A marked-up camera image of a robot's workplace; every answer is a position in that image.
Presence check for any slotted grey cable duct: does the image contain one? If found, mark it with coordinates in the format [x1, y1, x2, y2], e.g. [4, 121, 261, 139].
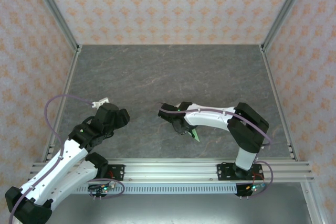
[76, 185, 237, 195]

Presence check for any aluminium mounting rail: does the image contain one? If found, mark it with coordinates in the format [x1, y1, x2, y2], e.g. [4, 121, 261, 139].
[27, 158, 315, 183]

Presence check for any aluminium frame post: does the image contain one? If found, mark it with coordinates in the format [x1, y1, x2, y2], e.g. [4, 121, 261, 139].
[27, 0, 81, 53]
[259, 0, 314, 53]

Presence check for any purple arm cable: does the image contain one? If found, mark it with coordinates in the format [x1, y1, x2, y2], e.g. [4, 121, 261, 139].
[158, 102, 274, 198]
[9, 94, 126, 224]

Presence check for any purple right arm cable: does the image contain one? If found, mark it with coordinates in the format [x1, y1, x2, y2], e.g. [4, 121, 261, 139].
[158, 102, 274, 198]

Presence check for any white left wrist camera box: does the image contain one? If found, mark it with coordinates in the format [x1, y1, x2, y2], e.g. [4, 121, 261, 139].
[91, 98, 110, 109]

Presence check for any light green paper sheet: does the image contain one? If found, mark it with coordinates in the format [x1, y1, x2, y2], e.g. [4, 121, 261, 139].
[189, 129, 201, 143]

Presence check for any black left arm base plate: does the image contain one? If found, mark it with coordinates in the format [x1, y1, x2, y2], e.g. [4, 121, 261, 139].
[98, 164, 125, 182]

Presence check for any circuit board with LEDs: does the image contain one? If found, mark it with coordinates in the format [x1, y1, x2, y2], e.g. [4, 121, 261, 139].
[88, 183, 116, 193]
[245, 183, 266, 193]

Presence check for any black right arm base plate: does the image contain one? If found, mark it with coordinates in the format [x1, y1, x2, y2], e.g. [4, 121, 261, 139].
[216, 163, 264, 182]

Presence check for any aluminium frame leg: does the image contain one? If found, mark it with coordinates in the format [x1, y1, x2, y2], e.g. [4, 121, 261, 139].
[300, 182, 325, 224]

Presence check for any aluminium table side rail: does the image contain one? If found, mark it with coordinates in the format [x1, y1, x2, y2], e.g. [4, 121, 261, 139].
[40, 50, 82, 162]
[259, 50, 300, 162]

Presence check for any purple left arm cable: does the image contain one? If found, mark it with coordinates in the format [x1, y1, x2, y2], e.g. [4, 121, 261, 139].
[9, 94, 126, 224]

